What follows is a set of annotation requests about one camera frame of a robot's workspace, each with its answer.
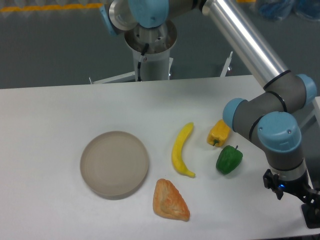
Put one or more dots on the white furniture edge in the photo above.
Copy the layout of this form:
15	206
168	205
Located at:
316	105

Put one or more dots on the beige round plate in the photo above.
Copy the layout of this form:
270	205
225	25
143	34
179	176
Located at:
114	164

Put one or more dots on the yellow banana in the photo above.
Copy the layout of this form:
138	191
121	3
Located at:
177	151

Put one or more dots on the green bell pepper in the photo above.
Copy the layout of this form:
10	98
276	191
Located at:
229	159

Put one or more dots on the black device at table edge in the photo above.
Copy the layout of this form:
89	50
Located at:
312	220

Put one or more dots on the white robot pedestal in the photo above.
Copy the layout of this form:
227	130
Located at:
153	62

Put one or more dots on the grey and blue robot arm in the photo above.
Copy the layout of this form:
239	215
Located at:
266	121

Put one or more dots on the white frame bracket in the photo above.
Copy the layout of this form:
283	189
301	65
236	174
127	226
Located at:
227	65

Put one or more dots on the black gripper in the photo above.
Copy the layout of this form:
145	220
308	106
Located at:
299	188

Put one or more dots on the yellow bell pepper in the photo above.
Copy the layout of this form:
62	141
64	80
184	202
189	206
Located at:
219	134

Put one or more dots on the orange puff pastry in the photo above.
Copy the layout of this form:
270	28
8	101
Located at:
168	203

